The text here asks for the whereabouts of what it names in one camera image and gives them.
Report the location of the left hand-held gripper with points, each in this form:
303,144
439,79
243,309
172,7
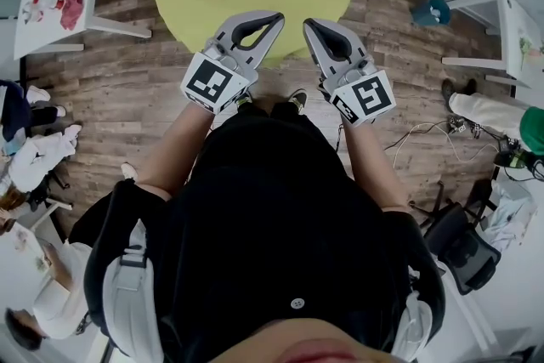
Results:
212,83

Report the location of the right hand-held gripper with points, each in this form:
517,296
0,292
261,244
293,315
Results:
363,95

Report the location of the person's right forearm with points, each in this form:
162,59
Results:
370,166

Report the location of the person's left forearm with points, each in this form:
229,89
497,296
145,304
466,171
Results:
178,149

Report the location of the person's right shoe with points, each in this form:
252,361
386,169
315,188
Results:
298,100

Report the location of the person's shoe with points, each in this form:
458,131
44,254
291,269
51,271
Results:
298,100
244,100

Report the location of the person's left shoe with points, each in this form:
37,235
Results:
244,100

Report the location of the teal bag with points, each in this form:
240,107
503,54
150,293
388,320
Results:
431,13

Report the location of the red crumpled cloth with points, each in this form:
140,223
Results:
72,10

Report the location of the white shoe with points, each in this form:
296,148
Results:
128,171

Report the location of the person's black top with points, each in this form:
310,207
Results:
272,225

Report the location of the white and red toy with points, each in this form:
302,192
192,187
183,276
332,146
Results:
40,6

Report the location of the black and green device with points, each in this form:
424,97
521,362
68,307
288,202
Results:
516,159

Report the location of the black office chair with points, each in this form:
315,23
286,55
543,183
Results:
463,246

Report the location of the pale blue cloth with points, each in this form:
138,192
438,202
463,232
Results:
510,208

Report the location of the person's face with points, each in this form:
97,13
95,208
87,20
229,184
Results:
306,346

